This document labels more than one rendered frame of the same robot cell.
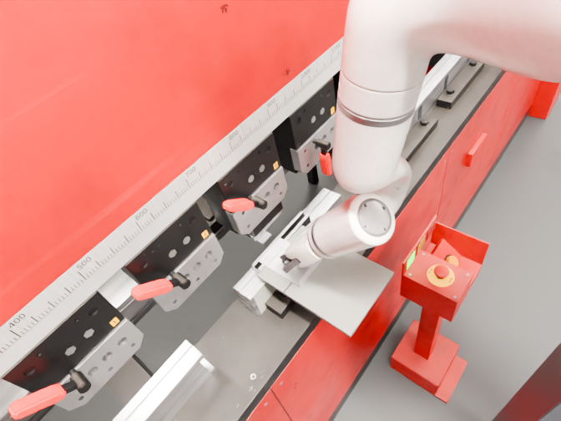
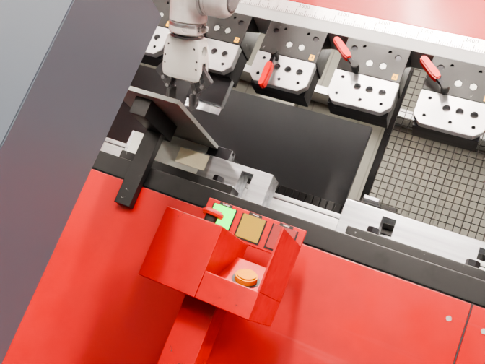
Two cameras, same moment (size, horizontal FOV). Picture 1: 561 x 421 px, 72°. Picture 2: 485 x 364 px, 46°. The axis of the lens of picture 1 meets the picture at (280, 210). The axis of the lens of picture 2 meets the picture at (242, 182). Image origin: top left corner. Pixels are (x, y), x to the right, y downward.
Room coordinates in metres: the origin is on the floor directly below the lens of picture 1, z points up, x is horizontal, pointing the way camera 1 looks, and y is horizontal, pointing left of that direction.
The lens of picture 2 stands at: (0.02, -1.25, 0.69)
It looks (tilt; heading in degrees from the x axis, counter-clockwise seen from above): 11 degrees up; 59
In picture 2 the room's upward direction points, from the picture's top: 22 degrees clockwise
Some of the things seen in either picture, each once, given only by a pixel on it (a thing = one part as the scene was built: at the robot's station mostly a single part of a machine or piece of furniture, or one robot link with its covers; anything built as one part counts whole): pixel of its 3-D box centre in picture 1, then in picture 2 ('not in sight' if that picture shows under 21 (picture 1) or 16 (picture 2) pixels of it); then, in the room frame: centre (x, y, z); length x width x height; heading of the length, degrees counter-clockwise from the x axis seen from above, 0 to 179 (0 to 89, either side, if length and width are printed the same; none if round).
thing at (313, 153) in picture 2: not in sight; (194, 142); (0.85, 0.54, 1.12); 1.13 x 0.02 x 0.44; 129
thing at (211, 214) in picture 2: (441, 273); (210, 219); (0.51, -0.38, 0.79); 0.04 x 0.04 x 0.04
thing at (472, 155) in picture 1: (476, 149); not in sight; (1.11, -0.86, 0.58); 0.15 x 0.02 x 0.07; 129
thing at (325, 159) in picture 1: (323, 157); (268, 69); (0.64, -0.12, 1.20); 0.04 x 0.02 x 0.10; 39
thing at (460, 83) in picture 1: (461, 83); not in sight; (1.18, -0.78, 0.89); 0.30 x 0.05 x 0.03; 129
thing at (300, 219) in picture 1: (282, 242); (195, 146); (0.61, 0.02, 0.98); 0.20 x 0.03 x 0.03; 129
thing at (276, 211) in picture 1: (264, 213); (208, 93); (0.60, 0.04, 1.13); 0.10 x 0.02 x 0.10; 129
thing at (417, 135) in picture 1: (409, 145); (417, 258); (0.93, -0.47, 0.89); 0.30 x 0.05 x 0.03; 129
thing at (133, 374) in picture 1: (93, 335); not in sight; (0.61, 0.63, 0.81); 0.64 x 0.08 x 0.14; 39
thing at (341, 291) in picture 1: (323, 275); (165, 116); (0.48, -0.05, 1.00); 0.26 x 0.18 x 0.01; 39
